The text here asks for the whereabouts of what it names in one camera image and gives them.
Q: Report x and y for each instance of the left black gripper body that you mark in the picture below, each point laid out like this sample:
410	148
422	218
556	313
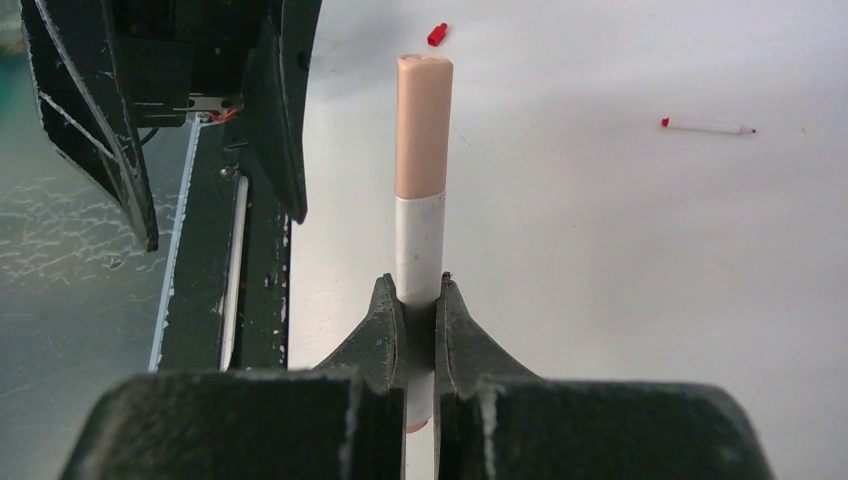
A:
184	57

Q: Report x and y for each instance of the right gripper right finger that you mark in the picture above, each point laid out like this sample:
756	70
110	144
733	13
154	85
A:
496	419

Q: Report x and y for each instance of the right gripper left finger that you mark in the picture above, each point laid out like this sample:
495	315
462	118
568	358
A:
343	419

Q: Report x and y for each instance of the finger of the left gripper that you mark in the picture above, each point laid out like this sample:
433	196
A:
275	90
86	111

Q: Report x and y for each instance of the white orange marker pen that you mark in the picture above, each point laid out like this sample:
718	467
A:
419	243

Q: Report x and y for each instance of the orange pen cap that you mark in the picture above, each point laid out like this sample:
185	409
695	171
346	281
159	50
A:
424	99

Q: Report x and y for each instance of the white red marker pen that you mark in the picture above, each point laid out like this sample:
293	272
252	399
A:
707	126

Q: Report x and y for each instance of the red pen cap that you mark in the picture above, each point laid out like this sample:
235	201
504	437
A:
437	34

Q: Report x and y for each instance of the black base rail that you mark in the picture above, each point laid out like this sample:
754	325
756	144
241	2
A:
225	294

